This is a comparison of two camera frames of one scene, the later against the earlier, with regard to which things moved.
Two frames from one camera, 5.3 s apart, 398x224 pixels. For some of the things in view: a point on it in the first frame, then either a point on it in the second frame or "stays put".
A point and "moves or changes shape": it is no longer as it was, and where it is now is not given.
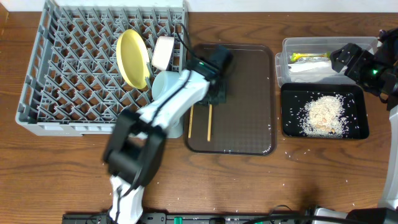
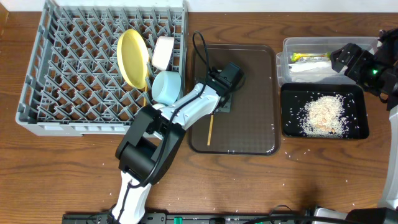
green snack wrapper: (297, 56) stays put
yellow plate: (133, 58) stays put
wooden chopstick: (191, 122) to (146, 88)
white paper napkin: (305, 66) stays put
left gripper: (216, 95) to (224, 104)
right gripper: (362, 56) stays put
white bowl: (163, 48) stays put
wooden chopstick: (209, 123) moves or changes shape
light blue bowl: (161, 80) stays put
